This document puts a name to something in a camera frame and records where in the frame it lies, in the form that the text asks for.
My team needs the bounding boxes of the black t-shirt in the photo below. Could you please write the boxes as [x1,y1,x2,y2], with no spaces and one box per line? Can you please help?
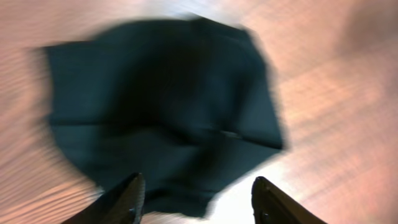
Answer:
[44,18,283,217]

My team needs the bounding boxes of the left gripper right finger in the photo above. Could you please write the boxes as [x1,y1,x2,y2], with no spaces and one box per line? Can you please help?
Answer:
[251,176,326,224]

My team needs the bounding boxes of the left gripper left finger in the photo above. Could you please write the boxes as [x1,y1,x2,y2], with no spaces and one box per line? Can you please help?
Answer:
[62,173,146,224]

